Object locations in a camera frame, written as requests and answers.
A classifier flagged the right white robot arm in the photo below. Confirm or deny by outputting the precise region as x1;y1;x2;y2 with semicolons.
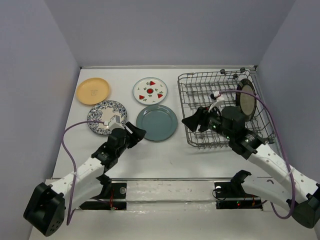
182;106;320;229

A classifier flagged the brown rimmed beige plate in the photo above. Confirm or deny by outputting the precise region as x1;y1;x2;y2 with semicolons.
235;78;257;122

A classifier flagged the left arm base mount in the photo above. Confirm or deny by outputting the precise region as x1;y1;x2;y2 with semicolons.
79;180;127;211

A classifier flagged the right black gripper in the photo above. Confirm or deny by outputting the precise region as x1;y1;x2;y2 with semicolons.
180;103;233;140

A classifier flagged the blue floral plate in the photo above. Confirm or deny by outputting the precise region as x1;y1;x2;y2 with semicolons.
87;100;128;136

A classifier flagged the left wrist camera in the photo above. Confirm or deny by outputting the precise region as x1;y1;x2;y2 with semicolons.
103;115;124;131

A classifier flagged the white watermelon plate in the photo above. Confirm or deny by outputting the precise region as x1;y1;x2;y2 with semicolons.
132;77;168;105

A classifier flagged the grey wire dish rack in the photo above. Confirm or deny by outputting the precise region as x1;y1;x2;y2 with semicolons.
177;67;277;149

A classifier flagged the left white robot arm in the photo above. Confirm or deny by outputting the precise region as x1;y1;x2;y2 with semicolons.
23;122;146;237

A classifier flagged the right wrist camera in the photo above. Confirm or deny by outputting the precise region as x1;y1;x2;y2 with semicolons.
208;91;225;112

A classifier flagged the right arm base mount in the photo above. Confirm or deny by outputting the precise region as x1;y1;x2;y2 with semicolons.
211;170;264;210

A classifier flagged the teal plate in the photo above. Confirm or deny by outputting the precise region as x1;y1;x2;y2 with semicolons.
136;104;178;142

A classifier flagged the yellow bear plate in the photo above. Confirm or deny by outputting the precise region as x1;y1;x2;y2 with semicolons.
75;77;111;105

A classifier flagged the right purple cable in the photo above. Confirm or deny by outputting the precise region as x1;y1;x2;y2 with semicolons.
219;89;298;220

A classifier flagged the purple cable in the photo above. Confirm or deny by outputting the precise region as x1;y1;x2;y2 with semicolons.
61;120;111;225
219;89;298;220

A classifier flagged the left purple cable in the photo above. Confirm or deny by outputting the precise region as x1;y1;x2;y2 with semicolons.
61;120;111;225

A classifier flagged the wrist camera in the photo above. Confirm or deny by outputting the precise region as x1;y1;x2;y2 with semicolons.
103;115;124;131
208;91;225;112

